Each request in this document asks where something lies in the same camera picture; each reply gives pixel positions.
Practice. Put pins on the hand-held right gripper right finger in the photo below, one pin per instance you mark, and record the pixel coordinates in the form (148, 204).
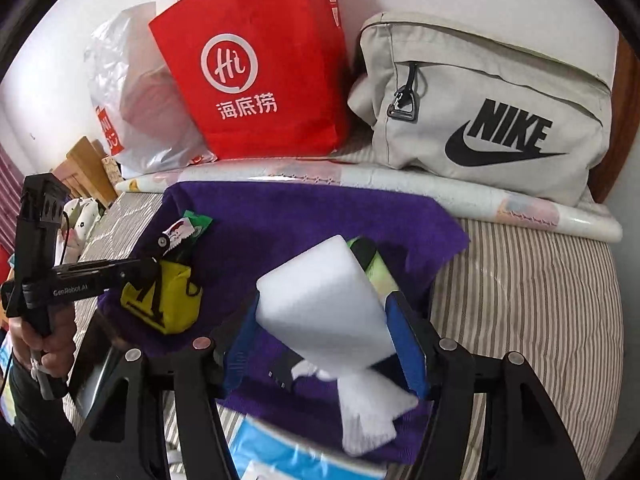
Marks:
(406, 350)

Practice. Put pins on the red paper shopping bag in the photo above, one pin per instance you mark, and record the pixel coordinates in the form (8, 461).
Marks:
(260, 60)

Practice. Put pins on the beige canvas bag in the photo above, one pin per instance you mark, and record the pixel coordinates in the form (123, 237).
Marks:
(480, 110)

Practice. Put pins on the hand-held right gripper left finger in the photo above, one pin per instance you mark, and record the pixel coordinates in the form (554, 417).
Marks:
(240, 355)

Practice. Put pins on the pink striped cloth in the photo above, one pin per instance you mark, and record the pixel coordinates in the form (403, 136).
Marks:
(10, 195)

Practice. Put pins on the white plastic shopping bag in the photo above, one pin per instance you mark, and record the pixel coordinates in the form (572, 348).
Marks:
(140, 110)

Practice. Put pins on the green tissue packet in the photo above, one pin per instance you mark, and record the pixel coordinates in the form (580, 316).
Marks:
(197, 227)

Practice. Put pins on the purple towel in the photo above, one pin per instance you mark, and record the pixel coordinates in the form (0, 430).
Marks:
(300, 210)

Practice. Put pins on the person's left forearm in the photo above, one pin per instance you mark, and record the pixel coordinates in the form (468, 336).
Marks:
(35, 425)

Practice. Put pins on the wooden headboard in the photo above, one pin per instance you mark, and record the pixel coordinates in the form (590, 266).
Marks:
(82, 165)

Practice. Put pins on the white foam sponge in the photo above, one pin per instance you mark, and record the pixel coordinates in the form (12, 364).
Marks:
(320, 300)

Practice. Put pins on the white patterned paper roll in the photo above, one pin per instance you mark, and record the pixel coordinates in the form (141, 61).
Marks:
(400, 182)

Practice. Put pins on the small light green packet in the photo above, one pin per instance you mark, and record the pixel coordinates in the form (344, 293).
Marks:
(380, 272)

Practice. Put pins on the yellow pouch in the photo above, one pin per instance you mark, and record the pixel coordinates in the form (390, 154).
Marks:
(172, 305)

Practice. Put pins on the blue and white box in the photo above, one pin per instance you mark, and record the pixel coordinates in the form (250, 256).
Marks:
(280, 455)

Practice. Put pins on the white patterned plush toy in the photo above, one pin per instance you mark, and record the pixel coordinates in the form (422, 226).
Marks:
(80, 225)

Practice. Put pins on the person's left hand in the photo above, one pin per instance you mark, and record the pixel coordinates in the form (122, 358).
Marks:
(57, 330)

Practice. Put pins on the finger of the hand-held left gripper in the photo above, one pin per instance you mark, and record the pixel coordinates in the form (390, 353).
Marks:
(162, 246)
(142, 268)

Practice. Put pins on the patterned book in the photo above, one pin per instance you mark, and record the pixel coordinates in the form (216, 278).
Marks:
(112, 167)

